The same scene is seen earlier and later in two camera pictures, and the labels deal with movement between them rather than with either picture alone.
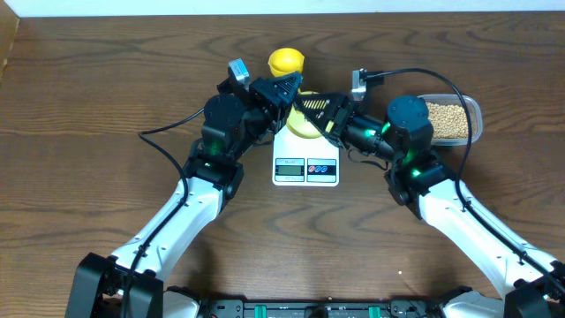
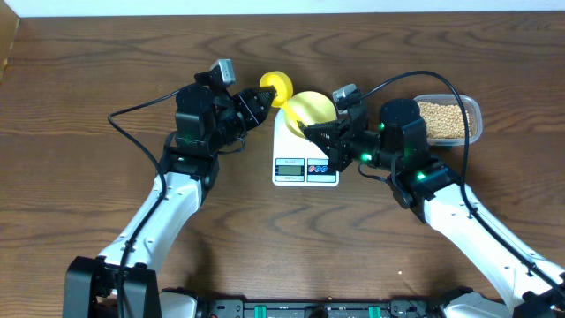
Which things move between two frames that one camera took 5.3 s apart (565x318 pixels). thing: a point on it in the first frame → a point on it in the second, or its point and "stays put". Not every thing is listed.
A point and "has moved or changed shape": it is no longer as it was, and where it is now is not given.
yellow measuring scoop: x=286 y=61 has moved or changed shape
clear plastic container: x=448 y=119 stays put
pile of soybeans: x=448 y=121 stays put
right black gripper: x=339 y=112 → x=336 y=147
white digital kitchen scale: x=300 y=162 stays put
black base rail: x=229 y=308 stays put
